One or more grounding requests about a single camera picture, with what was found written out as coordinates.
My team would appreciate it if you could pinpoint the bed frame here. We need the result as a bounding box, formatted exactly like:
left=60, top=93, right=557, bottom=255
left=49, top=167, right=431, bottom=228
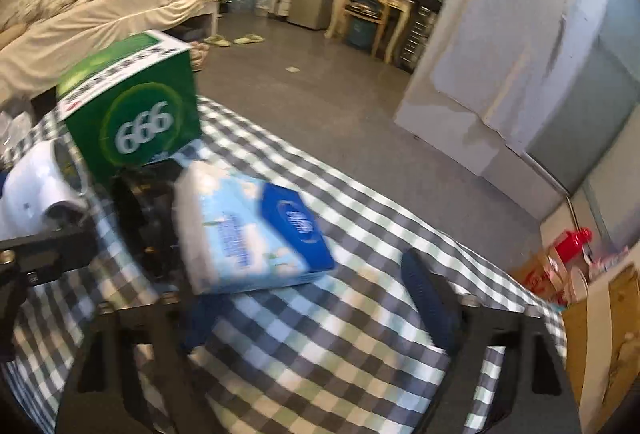
left=170, top=0, right=222, bottom=39

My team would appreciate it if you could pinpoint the bed with white bedding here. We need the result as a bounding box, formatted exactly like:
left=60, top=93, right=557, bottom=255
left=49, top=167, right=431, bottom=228
left=0, top=0, right=226, bottom=104

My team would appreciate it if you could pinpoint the brown cardboard box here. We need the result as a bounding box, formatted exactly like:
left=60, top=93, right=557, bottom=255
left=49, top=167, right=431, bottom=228
left=562, top=264, right=640, bottom=434

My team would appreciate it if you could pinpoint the white handheld appliance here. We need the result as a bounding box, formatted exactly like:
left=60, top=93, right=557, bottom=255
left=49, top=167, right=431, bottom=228
left=0, top=139, right=93, bottom=239

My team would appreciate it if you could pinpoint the beige shoe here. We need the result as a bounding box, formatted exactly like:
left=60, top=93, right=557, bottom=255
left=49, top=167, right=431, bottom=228
left=192, top=41, right=211, bottom=72

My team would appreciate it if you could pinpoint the black drawer rack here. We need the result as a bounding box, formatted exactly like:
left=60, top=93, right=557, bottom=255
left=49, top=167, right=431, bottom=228
left=400, top=0, right=443, bottom=74

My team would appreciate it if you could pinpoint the blue white tissue pack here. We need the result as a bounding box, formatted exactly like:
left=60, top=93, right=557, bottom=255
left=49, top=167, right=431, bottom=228
left=172, top=161, right=336, bottom=295

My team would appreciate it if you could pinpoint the frosted glass door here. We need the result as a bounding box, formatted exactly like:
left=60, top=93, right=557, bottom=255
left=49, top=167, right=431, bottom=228
left=525, top=28, right=640, bottom=195

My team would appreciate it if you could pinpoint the white plastic bag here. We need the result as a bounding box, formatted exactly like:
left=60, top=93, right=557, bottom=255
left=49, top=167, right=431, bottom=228
left=0, top=108, right=38, bottom=169

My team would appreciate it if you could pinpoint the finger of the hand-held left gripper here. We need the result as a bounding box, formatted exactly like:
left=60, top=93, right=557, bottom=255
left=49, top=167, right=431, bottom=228
left=0, top=220, right=99, bottom=289
left=0, top=283, right=30, bottom=365

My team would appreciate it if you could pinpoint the red thermos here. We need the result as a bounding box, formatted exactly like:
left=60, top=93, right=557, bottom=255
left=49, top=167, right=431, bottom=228
left=552, top=228, right=593, bottom=265

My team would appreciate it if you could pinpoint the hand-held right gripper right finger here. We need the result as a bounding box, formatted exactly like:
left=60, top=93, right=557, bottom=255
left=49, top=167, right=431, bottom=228
left=401, top=248, right=583, bottom=434

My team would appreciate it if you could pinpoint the green medicine box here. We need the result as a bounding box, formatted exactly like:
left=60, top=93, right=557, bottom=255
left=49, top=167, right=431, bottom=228
left=56, top=30, right=202, bottom=185

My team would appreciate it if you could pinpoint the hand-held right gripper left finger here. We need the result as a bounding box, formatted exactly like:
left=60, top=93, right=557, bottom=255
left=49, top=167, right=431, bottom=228
left=57, top=286, right=221, bottom=434

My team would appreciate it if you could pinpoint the orange cardboard box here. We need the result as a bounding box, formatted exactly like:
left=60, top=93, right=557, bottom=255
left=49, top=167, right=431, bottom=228
left=510, top=249, right=571, bottom=305

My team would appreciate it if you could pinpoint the white hanging sheet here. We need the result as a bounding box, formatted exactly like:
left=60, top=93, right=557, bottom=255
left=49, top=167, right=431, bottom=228
left=425, top=0, right=613, bottom=155

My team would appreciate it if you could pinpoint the teal basket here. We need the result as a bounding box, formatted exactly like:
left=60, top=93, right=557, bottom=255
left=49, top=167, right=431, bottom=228
left=347, top=16, right=378, bottom=48

